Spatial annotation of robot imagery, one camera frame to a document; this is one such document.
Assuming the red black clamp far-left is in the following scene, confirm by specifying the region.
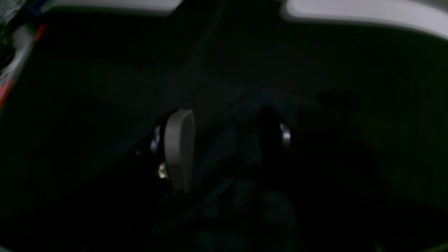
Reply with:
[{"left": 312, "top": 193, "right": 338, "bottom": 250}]
[{"left": 33, "top": 24, "right": 48, "bottom": 43}]

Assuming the black table cloth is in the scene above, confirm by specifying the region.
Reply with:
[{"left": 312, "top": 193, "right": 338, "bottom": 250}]
[{"left": 1, "top": 0, "right": 447, "bottom": 252}]

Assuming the dark navy t-shirt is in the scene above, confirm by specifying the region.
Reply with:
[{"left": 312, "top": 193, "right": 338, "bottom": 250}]
[{"left": 72, "top": 67, "right": 381, "bottom": 252}]

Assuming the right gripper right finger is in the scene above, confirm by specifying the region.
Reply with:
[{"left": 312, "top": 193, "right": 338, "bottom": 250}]
[{"left": 259, "top": 108, "right": 291, "bottom": 182}]

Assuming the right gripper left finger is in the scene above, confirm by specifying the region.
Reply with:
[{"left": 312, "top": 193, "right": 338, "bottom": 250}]
[{"left": 150, "top": 110, "right": 196, "bottom": 193}]

